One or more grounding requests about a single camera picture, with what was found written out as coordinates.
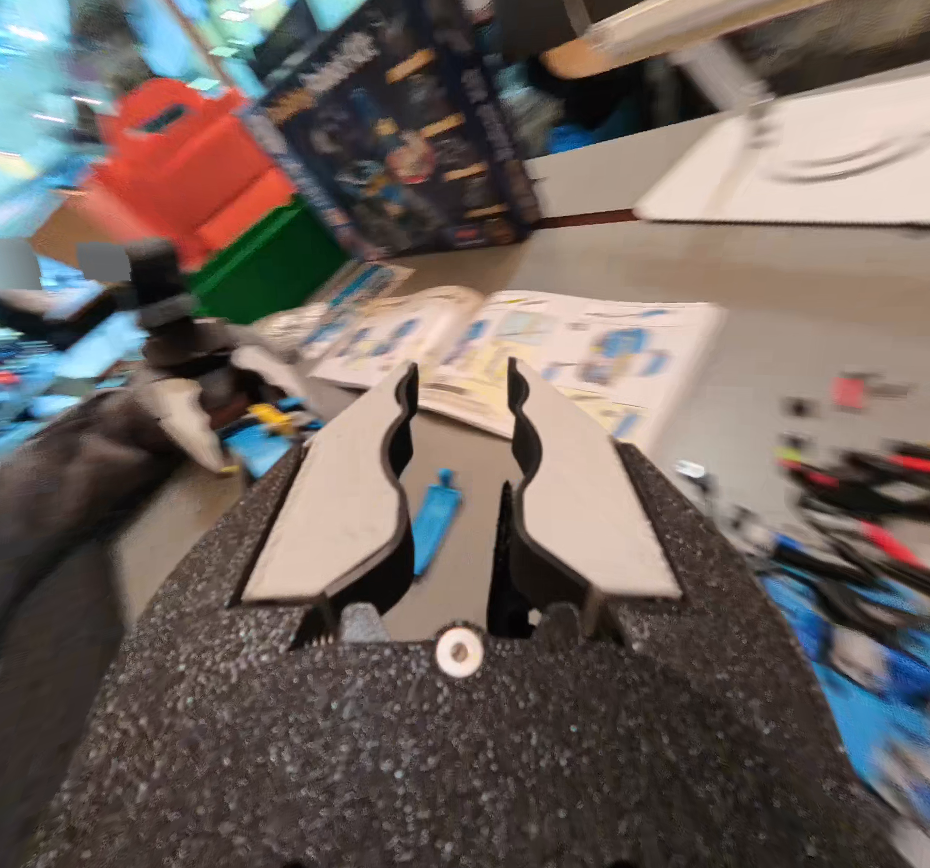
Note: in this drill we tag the blue yellow toy brick model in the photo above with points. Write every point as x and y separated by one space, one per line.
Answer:
261 439

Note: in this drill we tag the orange plastic bin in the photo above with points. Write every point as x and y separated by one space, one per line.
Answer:
189 163

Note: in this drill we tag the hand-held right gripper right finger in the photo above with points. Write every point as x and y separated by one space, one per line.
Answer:
596 519

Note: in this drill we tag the narrow blue curved arc piece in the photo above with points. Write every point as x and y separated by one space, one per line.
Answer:
436 526

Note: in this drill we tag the person's left forearm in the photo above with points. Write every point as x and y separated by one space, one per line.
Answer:
65 505

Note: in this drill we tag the grey desk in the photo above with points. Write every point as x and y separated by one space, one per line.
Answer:
763 279

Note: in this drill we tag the white instruction booklet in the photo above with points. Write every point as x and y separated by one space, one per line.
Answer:
581 345

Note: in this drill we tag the green plastic bin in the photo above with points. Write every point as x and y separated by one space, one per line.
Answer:
269 272

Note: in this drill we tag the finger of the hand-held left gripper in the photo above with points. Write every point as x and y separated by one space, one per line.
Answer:
189 417
269 367

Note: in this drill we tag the pile of loose brick pieces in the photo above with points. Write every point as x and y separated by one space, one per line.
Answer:
857 519

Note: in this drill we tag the dark blue toy kit box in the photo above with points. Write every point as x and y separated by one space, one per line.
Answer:
407 134

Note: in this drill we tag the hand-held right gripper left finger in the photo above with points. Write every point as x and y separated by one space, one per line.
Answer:
334 519

